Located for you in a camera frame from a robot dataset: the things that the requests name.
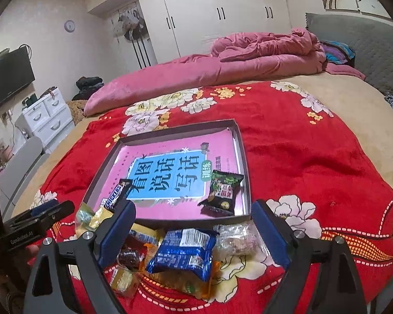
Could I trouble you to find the green black snack packet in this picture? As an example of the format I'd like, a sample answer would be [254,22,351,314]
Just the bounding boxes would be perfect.
[198,170,244,216]

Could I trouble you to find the person's left hand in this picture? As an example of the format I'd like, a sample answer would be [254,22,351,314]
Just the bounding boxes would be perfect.
[0,245,39,313]

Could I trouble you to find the brown fuzzy throw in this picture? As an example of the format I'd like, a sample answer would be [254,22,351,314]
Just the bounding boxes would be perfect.
[67,100,87,126]

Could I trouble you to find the pink blue book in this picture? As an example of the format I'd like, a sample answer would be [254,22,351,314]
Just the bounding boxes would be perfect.
[84,127,243,220]

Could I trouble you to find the red floral blanket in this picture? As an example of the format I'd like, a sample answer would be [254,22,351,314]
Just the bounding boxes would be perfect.
[29,79,393,314]

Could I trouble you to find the yellow small snack packet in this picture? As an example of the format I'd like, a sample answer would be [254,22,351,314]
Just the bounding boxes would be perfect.
[129,223,165,246]

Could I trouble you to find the yellow green snack packet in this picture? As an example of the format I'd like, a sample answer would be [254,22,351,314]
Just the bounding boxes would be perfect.
[75,203,113,237]

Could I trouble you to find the dark small candy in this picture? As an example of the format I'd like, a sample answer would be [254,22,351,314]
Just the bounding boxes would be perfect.
[117,248,145,271]

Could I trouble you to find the small yellow clear candy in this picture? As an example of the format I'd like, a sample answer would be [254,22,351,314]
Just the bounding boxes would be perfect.
[110,266,139,298]

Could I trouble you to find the orange yellow snack packet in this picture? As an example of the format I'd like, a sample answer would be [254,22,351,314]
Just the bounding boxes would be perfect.
[143,261,221,300]

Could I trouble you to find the black clothes pile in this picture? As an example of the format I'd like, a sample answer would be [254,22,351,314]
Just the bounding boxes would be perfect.
[72,77,104,101]

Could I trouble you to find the blue cookie snack packet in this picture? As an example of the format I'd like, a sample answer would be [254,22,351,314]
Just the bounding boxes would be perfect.
[145,228,216,282]

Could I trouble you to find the white drawer cabinet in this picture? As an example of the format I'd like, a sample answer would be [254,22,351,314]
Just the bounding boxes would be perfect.
[15,87,75,153]

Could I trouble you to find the hanging bags on door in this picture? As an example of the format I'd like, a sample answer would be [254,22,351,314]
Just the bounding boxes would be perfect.
[113,7,149,42]

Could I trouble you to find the pink quilt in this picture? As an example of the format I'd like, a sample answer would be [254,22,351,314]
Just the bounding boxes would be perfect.
[84,29,365,116]

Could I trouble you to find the grey padded headboard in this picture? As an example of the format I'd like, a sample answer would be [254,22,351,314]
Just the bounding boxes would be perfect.
[306,13,393,95]

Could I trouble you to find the black wall television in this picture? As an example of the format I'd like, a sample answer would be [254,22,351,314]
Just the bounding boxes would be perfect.
[0,46,35,107]

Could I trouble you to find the clear nut snack packet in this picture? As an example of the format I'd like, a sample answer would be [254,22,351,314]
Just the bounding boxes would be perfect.
[213,220,270,261]

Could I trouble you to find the tan bed sheet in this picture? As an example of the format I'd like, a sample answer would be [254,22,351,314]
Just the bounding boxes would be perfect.
[15,73,393,220]

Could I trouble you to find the blue purple clothes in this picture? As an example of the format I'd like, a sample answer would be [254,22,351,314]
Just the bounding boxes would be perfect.
[321,41,356,67]

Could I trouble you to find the white wardrobe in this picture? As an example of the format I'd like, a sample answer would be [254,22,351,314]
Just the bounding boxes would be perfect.
[85,0,291,63]

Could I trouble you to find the round wall clock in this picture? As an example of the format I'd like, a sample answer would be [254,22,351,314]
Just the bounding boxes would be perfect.
[64,20,76,33]

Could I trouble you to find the Snickers bar dark wrapper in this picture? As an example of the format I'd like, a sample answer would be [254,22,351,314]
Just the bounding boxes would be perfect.
[103,179,133,212]

